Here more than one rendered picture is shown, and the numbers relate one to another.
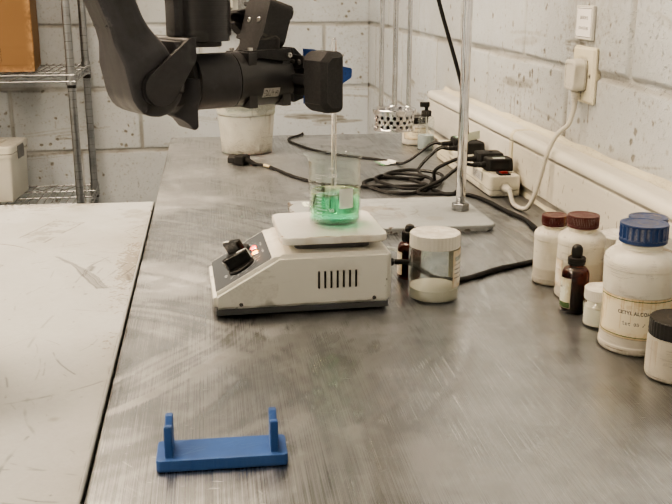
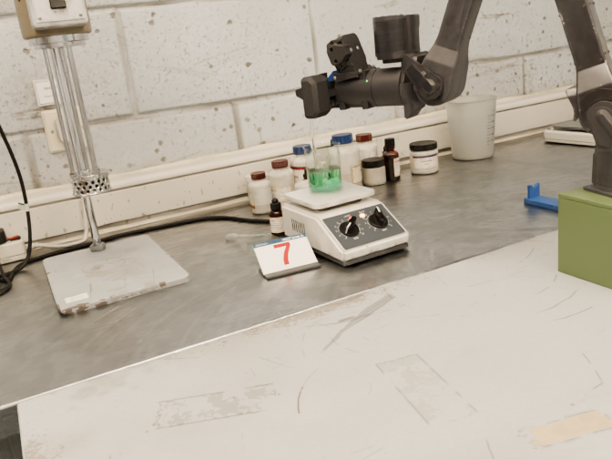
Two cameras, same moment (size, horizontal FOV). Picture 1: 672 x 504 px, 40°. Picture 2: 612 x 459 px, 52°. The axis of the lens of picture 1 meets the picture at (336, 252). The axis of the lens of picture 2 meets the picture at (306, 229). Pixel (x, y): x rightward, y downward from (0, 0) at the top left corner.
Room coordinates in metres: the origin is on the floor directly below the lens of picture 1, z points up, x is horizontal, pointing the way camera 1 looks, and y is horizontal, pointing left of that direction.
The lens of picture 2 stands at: (1.40, 1.00, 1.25)
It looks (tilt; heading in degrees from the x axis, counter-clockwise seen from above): 17 degrees down; 253
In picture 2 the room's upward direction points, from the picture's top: 7 degrees counter-clockwise
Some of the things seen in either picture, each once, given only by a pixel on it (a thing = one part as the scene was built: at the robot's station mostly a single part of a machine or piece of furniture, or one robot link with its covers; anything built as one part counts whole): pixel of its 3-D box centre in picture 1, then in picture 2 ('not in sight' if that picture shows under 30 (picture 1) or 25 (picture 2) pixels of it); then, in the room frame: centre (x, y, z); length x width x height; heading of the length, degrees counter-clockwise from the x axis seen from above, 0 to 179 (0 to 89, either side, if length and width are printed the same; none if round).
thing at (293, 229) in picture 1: (327, 226); (328, 194); (1.05, 0.01, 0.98); 0.12 x 0.12 x 0.01; 10
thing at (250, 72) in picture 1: (263, 77); (356, 88); (1.00, 0.08, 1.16); 0.19 x 0.08 x 0.06; 36
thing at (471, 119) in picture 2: not in sight; (474, 127); (0.48, -0.40, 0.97); 0.18 x 0.13 x 0.15; 34
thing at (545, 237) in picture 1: (552, 248); (260, 192); (1.10, -0.27, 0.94); 0.05 x 0.05 x 0.09
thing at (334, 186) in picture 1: (332, 190); (323, 169); (1.05, 0.00, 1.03); 0.07 x 0.06 x 0.08; 69
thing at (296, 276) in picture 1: (305, 263); (339, 220); (1.04, 0.04, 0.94); 0.22 x 0.13 x 0.08; 100
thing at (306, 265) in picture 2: not in sight; (286, 255); (1.16, 0.09, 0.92); 0.09 x 0.06 x 0.04; 2
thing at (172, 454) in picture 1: (221, 438); (550, 197); (0.65, 0.09, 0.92); 0.10 x 0.03 x 0.04; 97
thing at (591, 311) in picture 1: (600, 306); not in sight; (0.94, -0.29, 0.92); 0.04 x 0.04 x 0.04
